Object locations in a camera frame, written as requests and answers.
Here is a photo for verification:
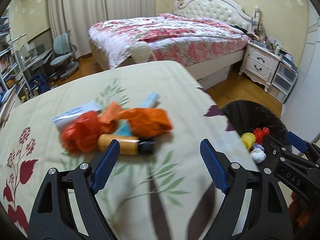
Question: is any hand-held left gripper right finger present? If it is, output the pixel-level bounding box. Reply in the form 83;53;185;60
200;139;293;240

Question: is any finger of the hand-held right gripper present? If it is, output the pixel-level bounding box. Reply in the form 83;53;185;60
286;131;320;160
263;134;293;165

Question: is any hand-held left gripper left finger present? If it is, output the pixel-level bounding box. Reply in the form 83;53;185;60
28;139;121;240

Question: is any white tissue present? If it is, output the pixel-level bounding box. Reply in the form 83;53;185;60
250;147;267;164

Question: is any red foam fruit net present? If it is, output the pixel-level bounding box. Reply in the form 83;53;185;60
252;127;270;144

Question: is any yellow bottle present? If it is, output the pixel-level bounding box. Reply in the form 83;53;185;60
97;134;157;155

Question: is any yellow foam fruit net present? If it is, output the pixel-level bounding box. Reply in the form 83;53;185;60
240;132;257;152

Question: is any red mesh bag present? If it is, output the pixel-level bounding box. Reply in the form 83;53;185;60
60;111;105;154

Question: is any black lined trash bin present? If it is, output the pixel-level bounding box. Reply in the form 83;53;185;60
220;100;297;170

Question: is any orange plastic bag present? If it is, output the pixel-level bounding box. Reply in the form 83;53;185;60
99;102;174;138

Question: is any orange cloth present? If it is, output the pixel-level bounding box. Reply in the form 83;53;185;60
287;192;318;230

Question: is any white wardrobe door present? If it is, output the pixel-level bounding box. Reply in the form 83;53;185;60
280;0;320;140

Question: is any clear plastic drawer unit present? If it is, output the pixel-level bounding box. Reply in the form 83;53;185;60
269;60;299;104

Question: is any white storage box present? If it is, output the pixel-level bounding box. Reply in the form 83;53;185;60
197;66;230;90

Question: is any white nightstand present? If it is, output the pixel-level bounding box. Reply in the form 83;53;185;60
239;41;282;92

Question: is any floral tablecloth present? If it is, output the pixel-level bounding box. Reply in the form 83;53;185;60
0;60;260;240

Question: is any blue crate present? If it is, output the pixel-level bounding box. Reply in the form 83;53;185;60
29;75;49;98

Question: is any cluster of small bottles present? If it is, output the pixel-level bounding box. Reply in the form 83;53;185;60
250;6;283;53

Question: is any grey study desk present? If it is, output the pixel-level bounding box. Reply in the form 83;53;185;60
22;47;54;73

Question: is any grey desk chair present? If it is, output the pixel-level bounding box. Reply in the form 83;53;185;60
50;30;79;80

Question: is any floral quilt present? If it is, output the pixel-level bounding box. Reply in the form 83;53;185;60
89;14;250;69

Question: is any bookshelf with books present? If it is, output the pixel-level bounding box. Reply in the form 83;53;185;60
0;7;28;105

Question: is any beige curtain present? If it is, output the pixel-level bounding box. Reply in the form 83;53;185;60
47;0;157;59

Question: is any white bed frame with headboard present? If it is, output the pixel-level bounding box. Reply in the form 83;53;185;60
89;0;254;85

